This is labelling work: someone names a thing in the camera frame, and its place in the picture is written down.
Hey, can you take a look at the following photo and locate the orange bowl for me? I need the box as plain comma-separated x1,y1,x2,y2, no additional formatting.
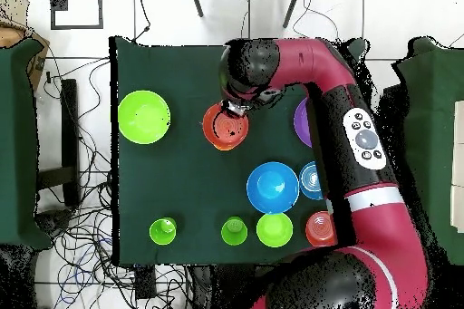
201,101,250,150
304,210,339,248

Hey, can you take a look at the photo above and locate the large blue bowl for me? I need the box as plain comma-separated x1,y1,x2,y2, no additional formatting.
246,160,301,215

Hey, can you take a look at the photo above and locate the dark green tablecloth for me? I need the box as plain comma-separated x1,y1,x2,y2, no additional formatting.
109,35,368,266

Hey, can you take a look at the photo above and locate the purple bowl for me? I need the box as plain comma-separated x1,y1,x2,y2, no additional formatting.
293,97,314,149

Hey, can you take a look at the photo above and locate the small blue bowl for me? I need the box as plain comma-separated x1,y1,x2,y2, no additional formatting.
298,160,324,201

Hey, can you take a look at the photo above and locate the small light green bowl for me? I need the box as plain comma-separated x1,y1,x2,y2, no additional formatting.
256,212,294,249

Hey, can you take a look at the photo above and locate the large green bowl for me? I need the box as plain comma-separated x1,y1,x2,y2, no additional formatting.
117,90,171,146

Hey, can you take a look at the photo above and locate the green stepped cup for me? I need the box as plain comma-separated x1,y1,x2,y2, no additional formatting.
149,217,178,246

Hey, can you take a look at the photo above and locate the black tripod leg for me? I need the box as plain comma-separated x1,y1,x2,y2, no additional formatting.
282,0,305,30
188,0,205,19

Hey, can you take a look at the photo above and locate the black floor stand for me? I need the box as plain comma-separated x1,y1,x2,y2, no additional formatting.
35,78,82,208

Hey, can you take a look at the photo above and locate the black box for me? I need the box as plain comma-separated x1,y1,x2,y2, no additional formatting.
378,83,409,150

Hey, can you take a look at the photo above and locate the grey stand base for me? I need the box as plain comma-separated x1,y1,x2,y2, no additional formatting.
34,208,73,238

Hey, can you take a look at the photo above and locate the green cloth side table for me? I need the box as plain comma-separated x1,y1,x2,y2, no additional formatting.
391,36,464,274
0,38,53,251

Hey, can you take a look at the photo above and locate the brown cardboard box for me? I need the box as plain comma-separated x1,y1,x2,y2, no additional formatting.
0,24,51,90

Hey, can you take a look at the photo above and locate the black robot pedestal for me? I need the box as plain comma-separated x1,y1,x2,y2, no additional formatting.
188,264,278,309

